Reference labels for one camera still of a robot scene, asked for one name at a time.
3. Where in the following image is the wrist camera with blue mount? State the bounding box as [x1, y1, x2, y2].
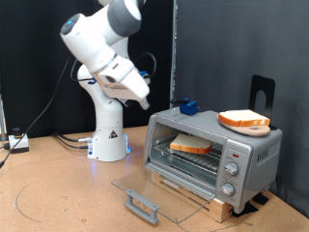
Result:
[138, 70, 152, 86]

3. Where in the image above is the slotted wooden block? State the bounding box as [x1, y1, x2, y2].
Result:
[150, 170, 235, 223]

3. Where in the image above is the grey curtain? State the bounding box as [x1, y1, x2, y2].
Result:
[177, 0, 309, 218]

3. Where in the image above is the thin black base cable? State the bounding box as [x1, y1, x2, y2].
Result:
[55, 134, 90, 150]

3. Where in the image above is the white power box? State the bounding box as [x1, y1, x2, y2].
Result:
[8, 127, 30, 154]

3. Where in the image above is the wire oven rack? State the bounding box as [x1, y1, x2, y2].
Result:
[151, 132, 225, 177]

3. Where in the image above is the silver oven knob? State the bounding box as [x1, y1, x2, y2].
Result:
[224, 161, 240, 177]
[219, 182, 236, 197]

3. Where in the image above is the black curtain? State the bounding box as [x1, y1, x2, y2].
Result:
[0, 0, 175, 139]

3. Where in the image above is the vertical metal pole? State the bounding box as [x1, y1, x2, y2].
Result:
[169, 0, 179, 109]

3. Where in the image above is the metal frame bar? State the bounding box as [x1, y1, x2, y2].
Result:
[0, 93, 8, 142]

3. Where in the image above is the silver toaster oven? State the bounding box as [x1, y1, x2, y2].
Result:
[143, 105, 284, 215]

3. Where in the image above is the black foam pad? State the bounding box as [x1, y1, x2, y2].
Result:
[232, 201, 259, 218]
[252, 192, 269, 206]

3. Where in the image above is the white bread slice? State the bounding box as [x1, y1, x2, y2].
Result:
[217, 109, 271, 128]
[169, 132, 213, 155]

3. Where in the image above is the long black hanging cable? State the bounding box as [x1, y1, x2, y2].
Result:
[0, 54, 73, 168]

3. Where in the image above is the black metal bookend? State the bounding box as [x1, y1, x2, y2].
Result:
[249, 74, 278, 131]

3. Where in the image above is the black camera cable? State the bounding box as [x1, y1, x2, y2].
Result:
[70, 51, 158, 83]

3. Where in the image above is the black cable with silver connector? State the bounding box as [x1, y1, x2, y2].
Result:
[52, 131, 95, 143]

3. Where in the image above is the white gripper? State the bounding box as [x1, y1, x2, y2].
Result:
[100, 69, 152, 111]

